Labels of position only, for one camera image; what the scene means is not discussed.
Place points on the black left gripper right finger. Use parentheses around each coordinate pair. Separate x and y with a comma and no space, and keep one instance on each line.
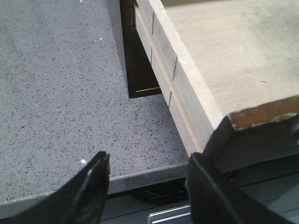
(247,177)

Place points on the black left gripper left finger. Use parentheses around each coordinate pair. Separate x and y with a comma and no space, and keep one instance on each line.
(80,201)

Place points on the wooden drawer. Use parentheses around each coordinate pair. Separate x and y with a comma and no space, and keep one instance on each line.
(229,73)

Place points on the dark wooden drawer cabinet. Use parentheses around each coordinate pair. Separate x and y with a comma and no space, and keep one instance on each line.
(140,76)

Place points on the black glass oven front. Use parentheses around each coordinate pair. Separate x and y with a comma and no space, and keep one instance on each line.
(144,198)

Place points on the silver appliance handle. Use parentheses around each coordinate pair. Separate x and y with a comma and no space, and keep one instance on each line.
(177,215)

